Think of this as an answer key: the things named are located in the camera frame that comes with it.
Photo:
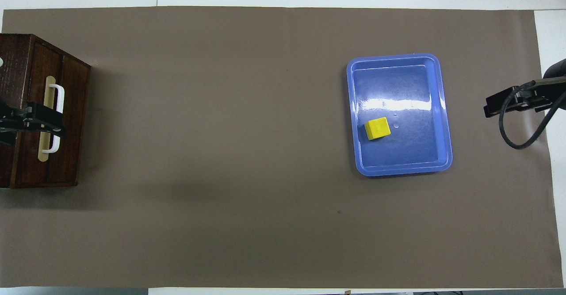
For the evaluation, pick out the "wooden drawer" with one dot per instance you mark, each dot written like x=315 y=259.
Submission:
x=73 y=109

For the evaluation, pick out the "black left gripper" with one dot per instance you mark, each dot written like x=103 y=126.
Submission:
x=9 y=120

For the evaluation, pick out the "brown table mat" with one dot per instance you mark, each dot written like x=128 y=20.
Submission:
x=221 y=153

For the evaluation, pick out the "yellow block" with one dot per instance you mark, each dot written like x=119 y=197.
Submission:
x=377 y=128

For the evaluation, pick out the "blue plastic tray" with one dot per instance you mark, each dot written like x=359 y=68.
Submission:
x=407 y=153

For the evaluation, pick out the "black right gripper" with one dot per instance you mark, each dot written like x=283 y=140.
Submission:
x=555 y=71

